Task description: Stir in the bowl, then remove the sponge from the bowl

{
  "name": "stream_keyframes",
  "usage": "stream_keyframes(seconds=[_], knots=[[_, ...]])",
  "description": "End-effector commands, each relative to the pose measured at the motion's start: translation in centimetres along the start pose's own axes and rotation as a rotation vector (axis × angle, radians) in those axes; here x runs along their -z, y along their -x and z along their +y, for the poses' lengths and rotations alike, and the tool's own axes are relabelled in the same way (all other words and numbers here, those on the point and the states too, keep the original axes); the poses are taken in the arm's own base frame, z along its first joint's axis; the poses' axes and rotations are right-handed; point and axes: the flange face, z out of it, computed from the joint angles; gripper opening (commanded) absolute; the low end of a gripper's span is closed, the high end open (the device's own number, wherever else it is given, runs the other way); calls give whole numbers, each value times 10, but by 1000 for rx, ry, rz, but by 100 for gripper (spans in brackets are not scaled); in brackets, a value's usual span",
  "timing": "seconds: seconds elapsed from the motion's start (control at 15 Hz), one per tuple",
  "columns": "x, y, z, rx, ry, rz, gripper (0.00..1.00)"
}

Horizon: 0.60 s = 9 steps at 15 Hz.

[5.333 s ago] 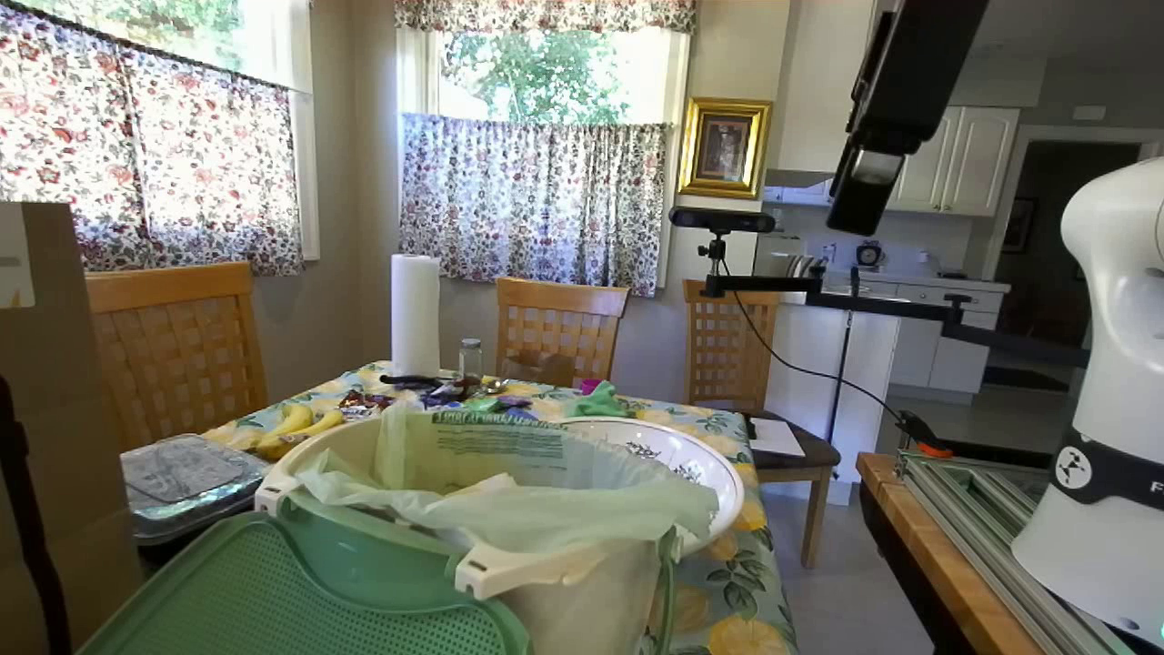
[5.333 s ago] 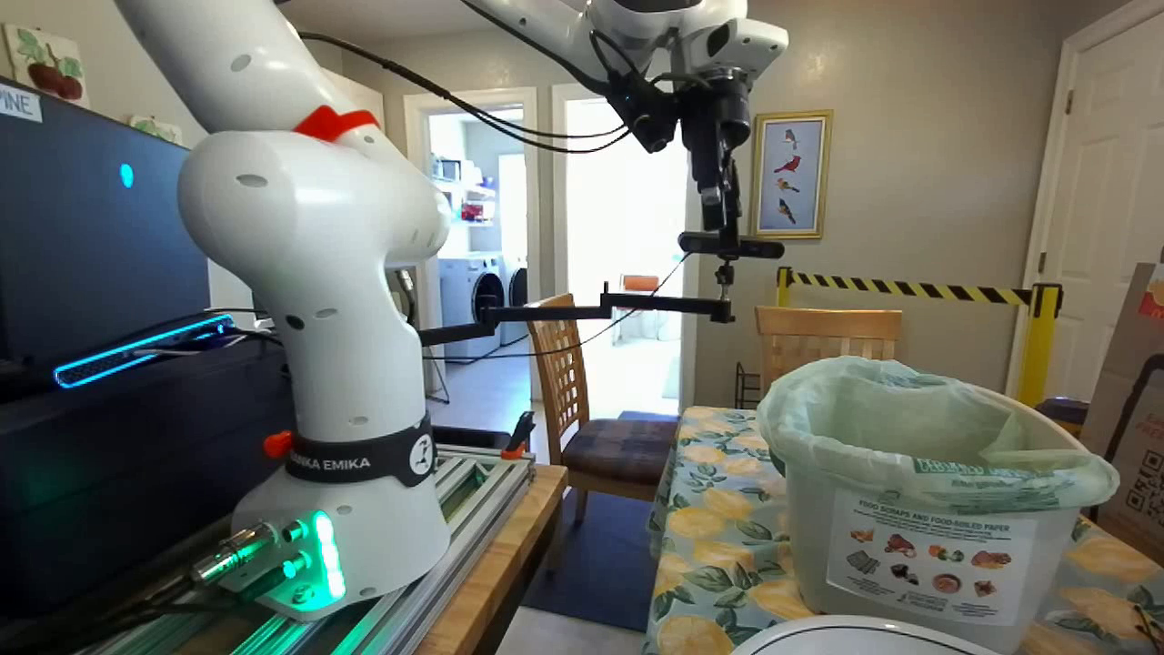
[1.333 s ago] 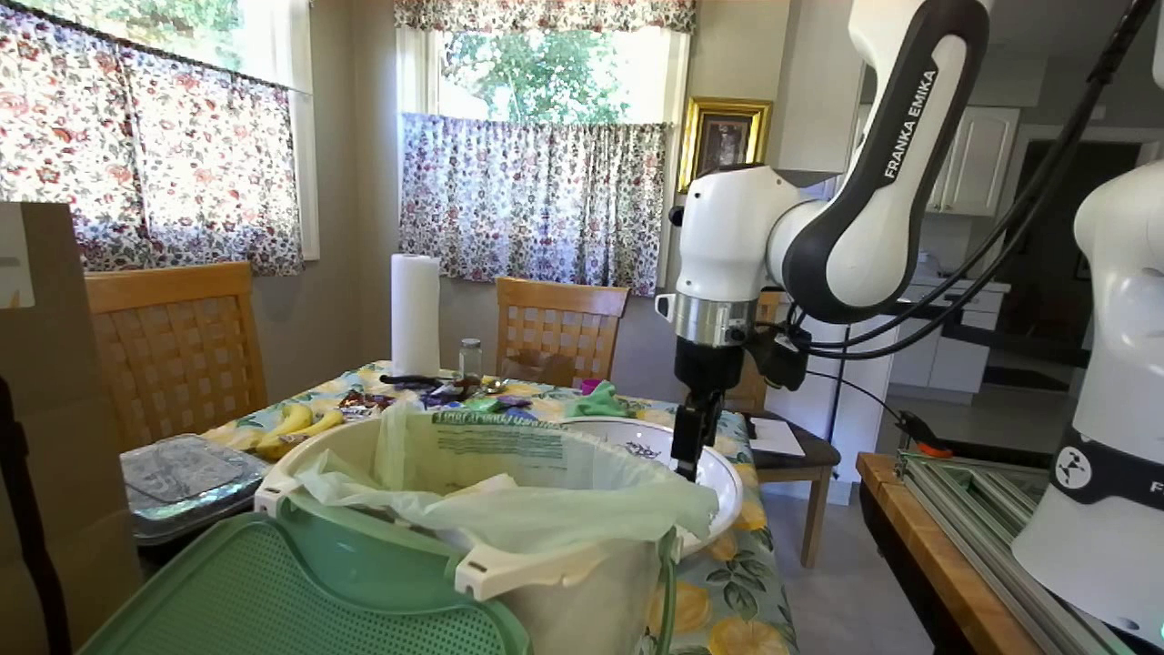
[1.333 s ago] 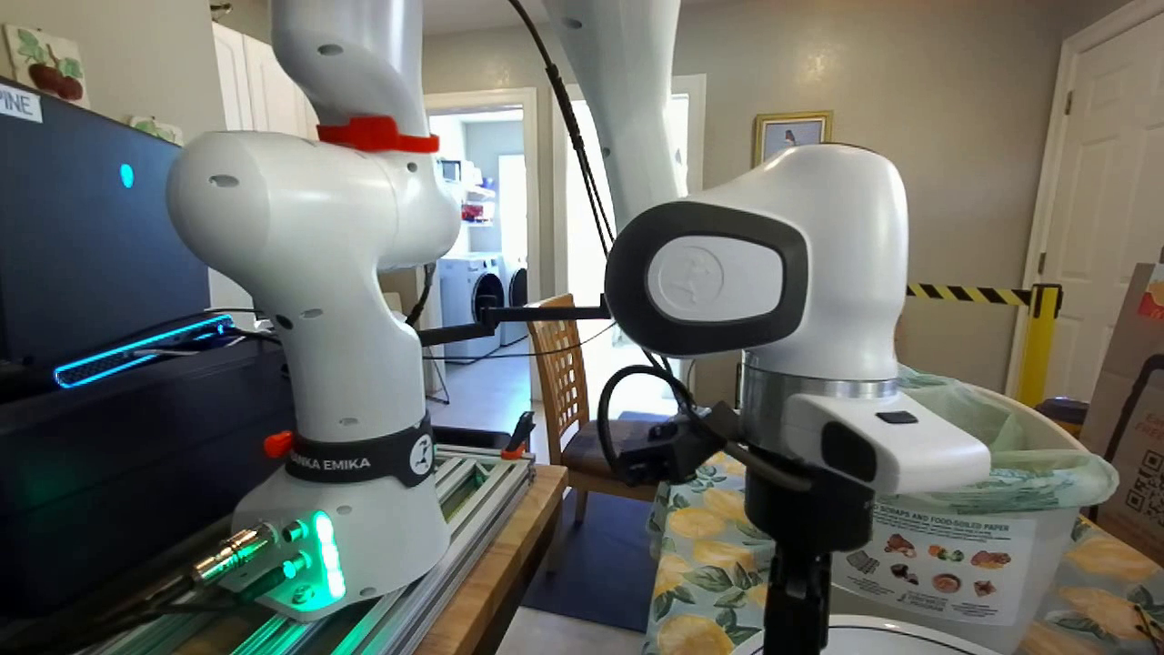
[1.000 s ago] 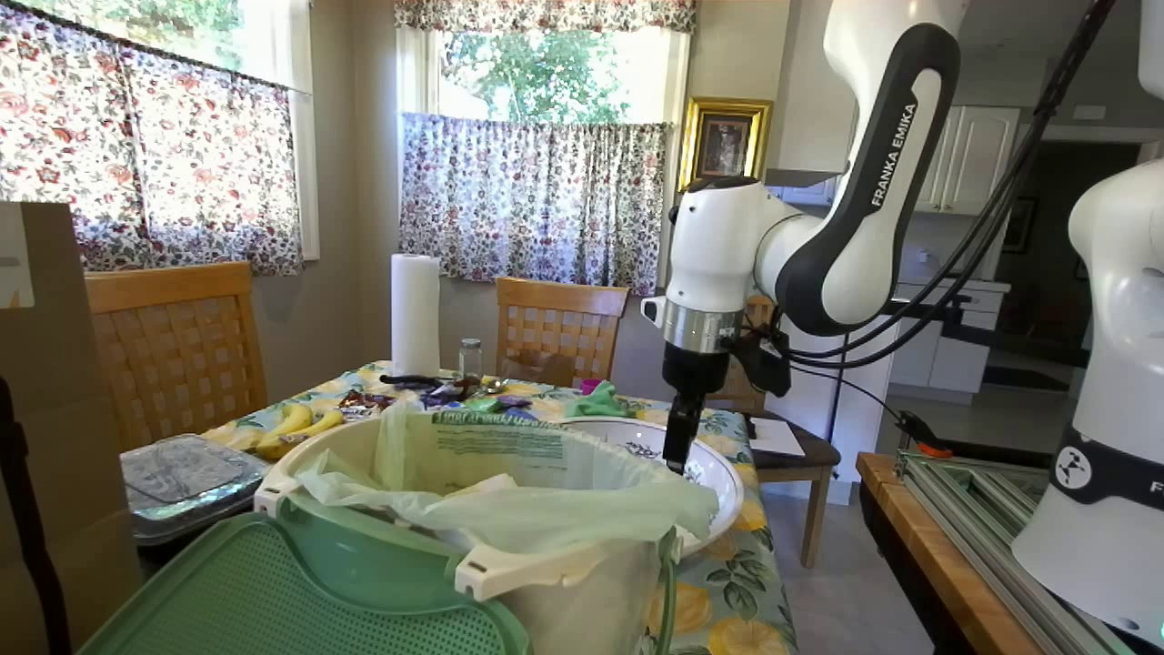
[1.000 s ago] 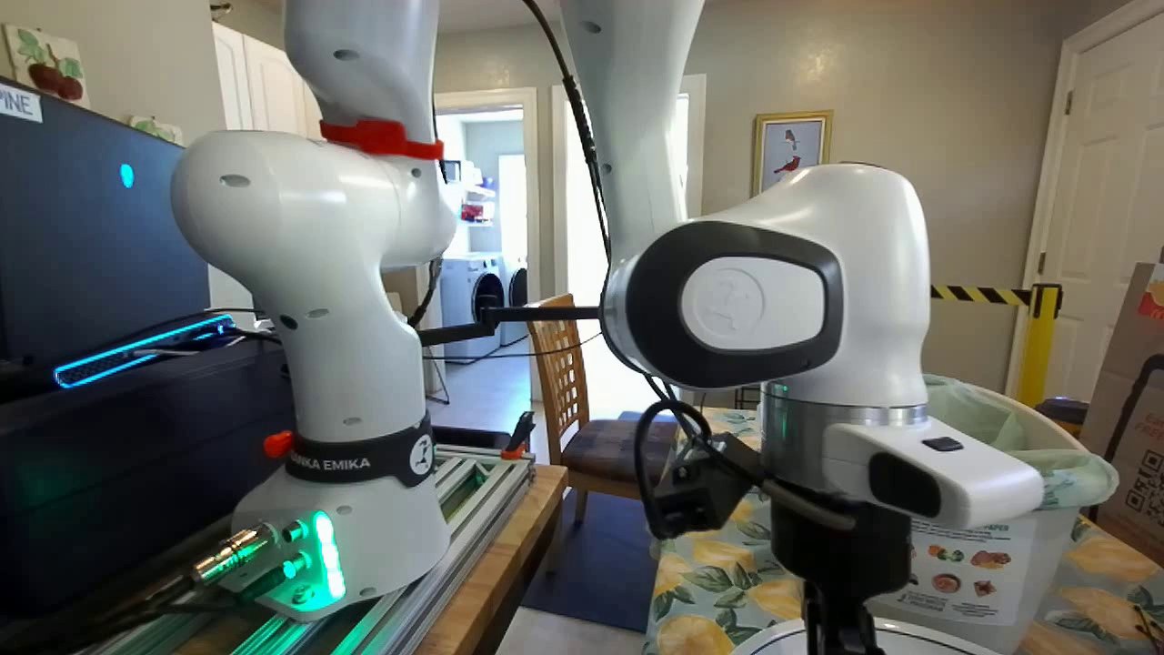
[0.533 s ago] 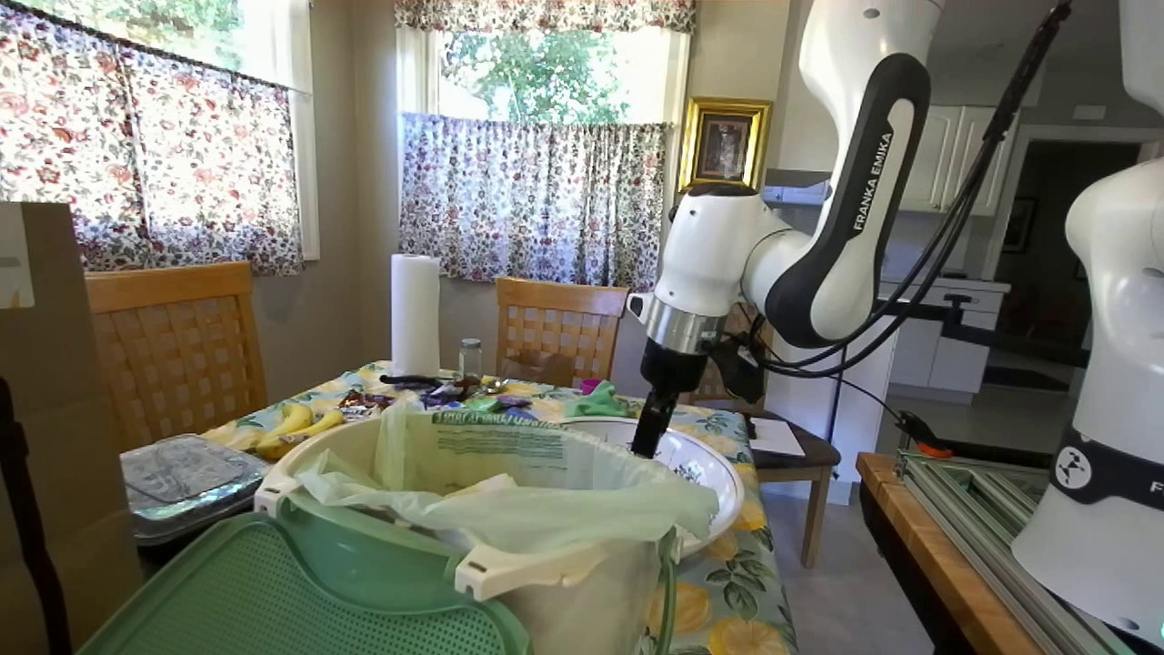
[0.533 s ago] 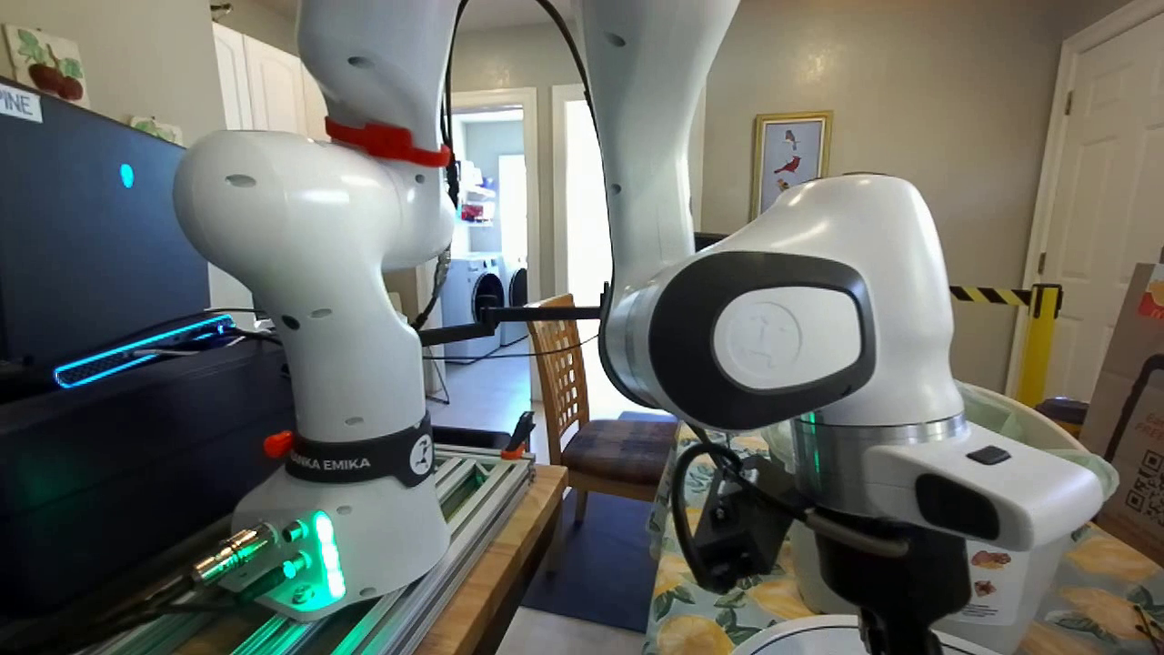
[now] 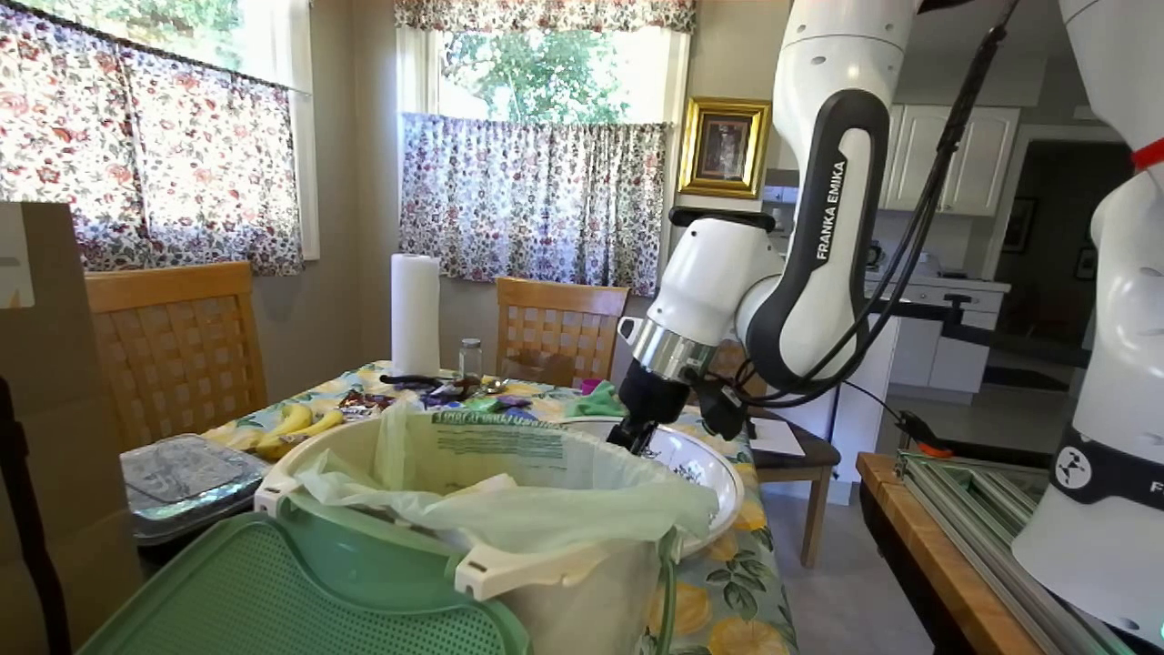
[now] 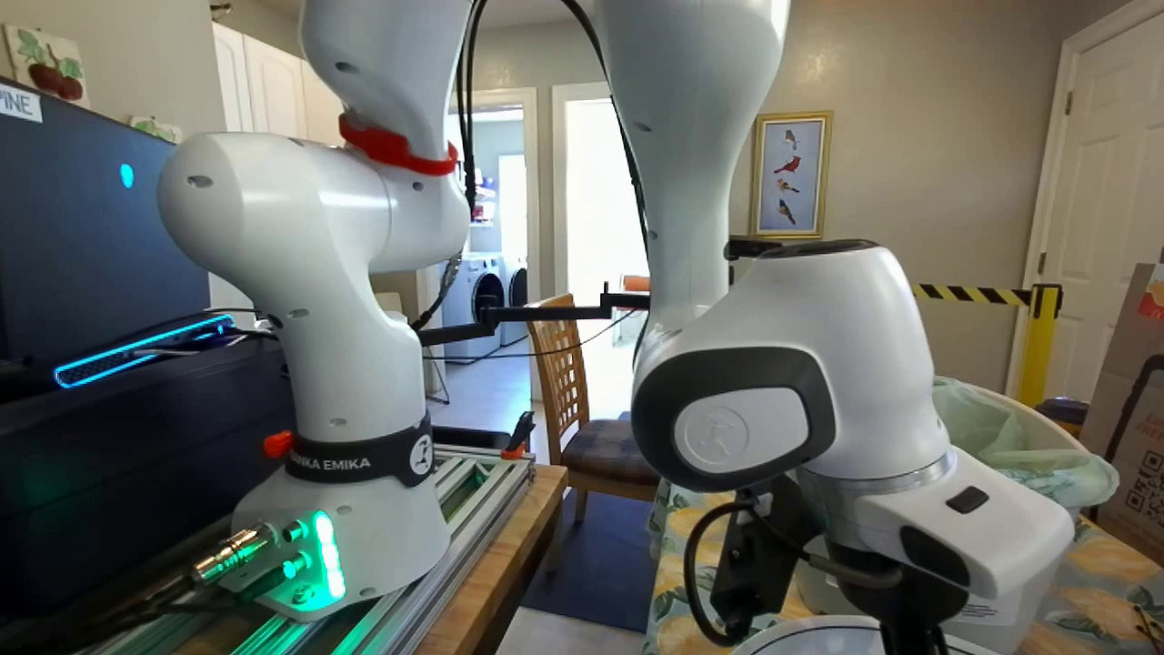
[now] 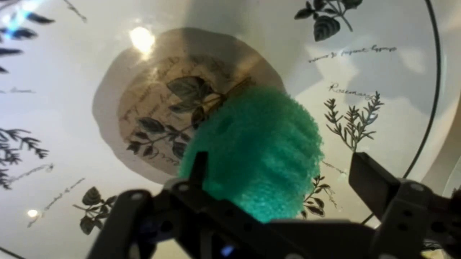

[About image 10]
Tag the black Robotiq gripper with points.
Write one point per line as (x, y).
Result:
(917, 622)

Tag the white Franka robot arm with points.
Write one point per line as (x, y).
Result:
(329, 303)

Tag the white bowl with leaf print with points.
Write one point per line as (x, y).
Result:
(802, 637)

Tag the clear bin with green bag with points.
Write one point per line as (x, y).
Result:
(1032, 440)

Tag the brown cardboard box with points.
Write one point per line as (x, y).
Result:
(1133, 423)

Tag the yellow black barrier tape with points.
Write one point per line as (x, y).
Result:
(970, 293)

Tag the blue floor mat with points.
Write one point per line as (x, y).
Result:
(582, 569)

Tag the wooden chair with dark cushion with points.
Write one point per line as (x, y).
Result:
(582, 412)

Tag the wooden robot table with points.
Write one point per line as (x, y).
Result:
(496, 582)

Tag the framed bird picture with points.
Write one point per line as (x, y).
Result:
(796, 176)

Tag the white panel door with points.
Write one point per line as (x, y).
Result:
(1116, 182)

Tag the white washing machine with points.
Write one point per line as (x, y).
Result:
(496, 297)

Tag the black computer case blue light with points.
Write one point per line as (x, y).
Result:
(121, 484)

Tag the black computer monitor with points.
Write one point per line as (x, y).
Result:
(86, 231)

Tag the apple picture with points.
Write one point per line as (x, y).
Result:
(41, 60)

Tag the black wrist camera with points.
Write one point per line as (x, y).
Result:
(757, 557)

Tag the yellow barrier post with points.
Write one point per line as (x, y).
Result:
(1037, 348)

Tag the black camera on stand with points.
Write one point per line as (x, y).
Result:
(750, 246)

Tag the aluminium rail base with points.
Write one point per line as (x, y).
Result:
(473, 509)

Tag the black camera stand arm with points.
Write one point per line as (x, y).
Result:
(548, 312)

